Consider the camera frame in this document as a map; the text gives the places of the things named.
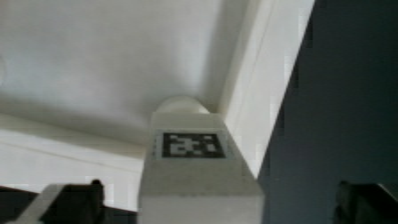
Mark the white table leg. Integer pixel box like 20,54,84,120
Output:
137,96,265,224

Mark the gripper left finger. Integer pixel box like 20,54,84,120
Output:
0,179,137,224

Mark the white square table top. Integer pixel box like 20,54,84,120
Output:
0,0,315,210

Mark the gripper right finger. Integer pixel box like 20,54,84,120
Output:
335,181,398,224

